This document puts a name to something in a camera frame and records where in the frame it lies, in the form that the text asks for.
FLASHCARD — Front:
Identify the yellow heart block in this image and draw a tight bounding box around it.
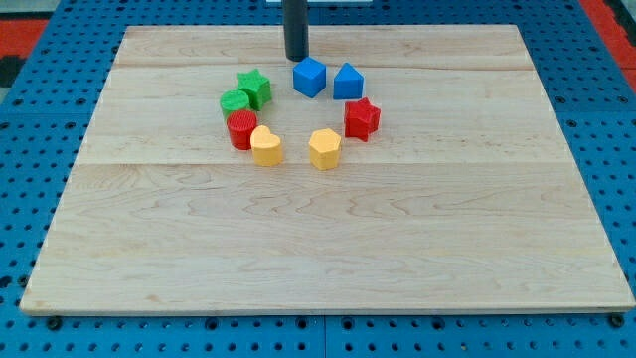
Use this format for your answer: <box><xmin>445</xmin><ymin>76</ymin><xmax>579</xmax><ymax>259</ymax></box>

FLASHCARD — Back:
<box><xmin>250</xmin><ymin>125</ymin><xmax>283</xmax><ymax>167</ymax></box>

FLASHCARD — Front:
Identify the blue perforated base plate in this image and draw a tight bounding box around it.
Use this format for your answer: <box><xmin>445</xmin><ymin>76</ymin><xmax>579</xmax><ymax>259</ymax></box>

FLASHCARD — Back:
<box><xmin>1</xmin><ymin>1</ymin><xmax>635</xmax><ymax>357</ymax></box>

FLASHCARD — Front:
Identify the yellow hexagon block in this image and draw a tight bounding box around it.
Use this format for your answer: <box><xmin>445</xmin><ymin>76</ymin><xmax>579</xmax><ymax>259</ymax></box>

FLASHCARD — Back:
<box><xmin>308</xmin><ymin>128</ymin><xmax>342</xmax><ymax>170</ymax></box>

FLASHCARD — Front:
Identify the red cylinder block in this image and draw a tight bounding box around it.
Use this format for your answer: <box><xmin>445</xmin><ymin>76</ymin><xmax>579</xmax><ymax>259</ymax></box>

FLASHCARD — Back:
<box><xmin>227</xmin><ymin>109</ymin><xmax>257</xmax><ymax>150</ymax></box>

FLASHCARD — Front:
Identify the green star block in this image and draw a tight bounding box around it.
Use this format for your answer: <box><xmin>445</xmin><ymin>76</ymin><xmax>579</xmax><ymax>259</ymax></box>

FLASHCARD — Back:
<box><xmin>237</xmin><ymin>69</ymin><xmax>272</xmax><ymax>111</ymax></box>

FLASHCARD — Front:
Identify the blue triangle block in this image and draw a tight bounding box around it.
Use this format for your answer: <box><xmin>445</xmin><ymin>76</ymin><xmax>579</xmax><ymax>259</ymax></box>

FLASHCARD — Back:
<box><xmin>333</xmin><ymin>63</ymin><xmax>365</xmax><ymax>99</ymax></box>

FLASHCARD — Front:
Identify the red star block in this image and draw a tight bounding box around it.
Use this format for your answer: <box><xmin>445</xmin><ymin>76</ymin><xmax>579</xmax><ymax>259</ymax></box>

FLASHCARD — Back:
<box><xmin>344</xmin><ymin>97</ymin><xmax>382</xmax><ymax>142</ymax></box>

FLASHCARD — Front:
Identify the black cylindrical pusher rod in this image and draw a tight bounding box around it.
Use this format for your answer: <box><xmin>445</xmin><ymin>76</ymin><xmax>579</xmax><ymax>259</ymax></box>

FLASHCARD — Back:
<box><xmin>281</xmin><ymin>0</ymin><xmax>309</xmax><ymax>62</ymax></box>

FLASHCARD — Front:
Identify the green cylinder block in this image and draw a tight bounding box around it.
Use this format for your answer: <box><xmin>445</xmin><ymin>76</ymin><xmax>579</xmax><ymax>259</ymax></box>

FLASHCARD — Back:
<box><xmin>220</xmin><ymin>89</ymin><xmax>250</xmax><ymax>119</ymax></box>

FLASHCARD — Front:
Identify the blue cube block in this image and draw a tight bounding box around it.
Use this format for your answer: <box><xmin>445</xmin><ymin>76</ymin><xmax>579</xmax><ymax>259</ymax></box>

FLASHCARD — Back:
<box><xmin>292</xmin><ymin>57</ymin><xmax>327</xmax><ymax>98</ymax></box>

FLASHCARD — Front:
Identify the light wooden board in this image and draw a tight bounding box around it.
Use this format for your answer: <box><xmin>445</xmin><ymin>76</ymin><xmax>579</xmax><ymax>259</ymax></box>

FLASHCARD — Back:
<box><xmin>20</xmin><ymin>25</ymin><xmax>635</xmax><ymax>316</ymax></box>

